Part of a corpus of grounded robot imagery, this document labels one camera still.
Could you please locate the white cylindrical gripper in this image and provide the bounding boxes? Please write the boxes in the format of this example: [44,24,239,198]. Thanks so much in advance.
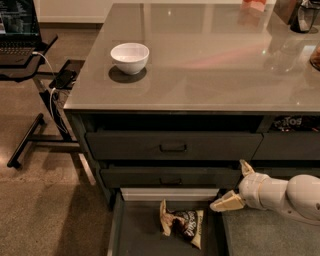
[210,159,269,212]

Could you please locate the brown chip bag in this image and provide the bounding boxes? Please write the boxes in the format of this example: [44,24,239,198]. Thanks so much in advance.
[159,199,204,249]

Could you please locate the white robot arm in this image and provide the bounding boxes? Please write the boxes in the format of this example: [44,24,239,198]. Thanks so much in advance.
[210,159,320,226]

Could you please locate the middle right dark drawer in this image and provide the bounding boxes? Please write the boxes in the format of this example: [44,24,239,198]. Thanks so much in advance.
[255,167,320,179]

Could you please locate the dark drawer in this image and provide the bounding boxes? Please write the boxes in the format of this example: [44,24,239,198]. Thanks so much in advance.
[253,132,320,160]
[85,131,262,161]
[255,167,320,179]
[100,167,240,188]

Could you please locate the top right dark drawer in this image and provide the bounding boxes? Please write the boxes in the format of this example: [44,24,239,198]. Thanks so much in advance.
[253,132,320,160]

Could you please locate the black doritos chip bag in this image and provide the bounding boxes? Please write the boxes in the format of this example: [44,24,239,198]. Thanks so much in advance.
[271,116,320,132]

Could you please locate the open bottom left drawer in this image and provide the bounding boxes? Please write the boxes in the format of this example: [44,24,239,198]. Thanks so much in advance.
[107,189,231,256]

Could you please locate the middle left dark drawer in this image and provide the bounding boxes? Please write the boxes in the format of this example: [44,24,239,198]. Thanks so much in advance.
[100,167,240,188]

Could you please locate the top left dark drawer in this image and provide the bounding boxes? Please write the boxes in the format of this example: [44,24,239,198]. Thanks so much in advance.
[85,131,262,161]

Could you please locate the orange box on counter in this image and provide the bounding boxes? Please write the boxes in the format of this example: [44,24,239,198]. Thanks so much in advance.
[241,0,266,12]

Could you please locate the glass bowl with fruit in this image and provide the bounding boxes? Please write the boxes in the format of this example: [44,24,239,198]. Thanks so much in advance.
[310,45,320,71]

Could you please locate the white ceramic bowl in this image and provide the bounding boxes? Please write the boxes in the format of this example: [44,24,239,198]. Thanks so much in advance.
[110,43,150,75]

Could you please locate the dark glass jar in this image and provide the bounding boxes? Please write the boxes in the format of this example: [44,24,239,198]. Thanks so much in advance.
[290,0,320,33]

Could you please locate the brown object behind jar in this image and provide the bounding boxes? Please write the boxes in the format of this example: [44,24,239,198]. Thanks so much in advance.
[274,0,297,24]

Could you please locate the black smartphone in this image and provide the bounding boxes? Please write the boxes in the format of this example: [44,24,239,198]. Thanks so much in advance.
[49,69,77,89]

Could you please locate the black rolling laptop stand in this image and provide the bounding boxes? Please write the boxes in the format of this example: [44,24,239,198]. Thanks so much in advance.
[0,33,86,169]

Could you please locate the open black laptop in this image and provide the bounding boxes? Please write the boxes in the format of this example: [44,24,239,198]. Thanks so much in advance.
[0,0,42,68]

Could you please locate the white charging cable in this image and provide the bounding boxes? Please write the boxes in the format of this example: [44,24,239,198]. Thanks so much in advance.
[31,50,69,135]

